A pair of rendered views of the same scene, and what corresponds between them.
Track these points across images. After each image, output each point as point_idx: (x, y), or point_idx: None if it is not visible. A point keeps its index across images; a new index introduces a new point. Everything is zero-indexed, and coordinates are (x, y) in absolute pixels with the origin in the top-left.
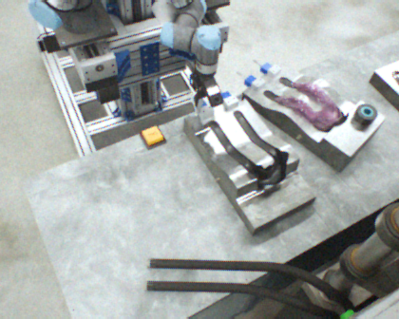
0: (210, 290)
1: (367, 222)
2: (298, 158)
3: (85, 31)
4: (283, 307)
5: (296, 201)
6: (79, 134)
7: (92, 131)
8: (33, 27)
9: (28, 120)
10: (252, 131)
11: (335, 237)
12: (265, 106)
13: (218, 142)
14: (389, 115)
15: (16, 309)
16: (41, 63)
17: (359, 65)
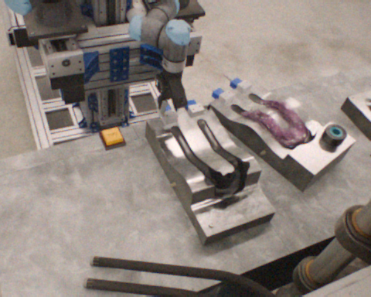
0: (152, 294)
1: None
2: (260, 169)
3: (55, 25)
4: None
5: (253, 214)
6: (42, 140)
7: (56, 138)
8: (6, 19)
9: None
10: (215, 141)
11: (292, 263)
12: (231, 119)
13: (178, 148)
14: (359, 142)
15: None
16: (15, 72)
17: (331, 91)
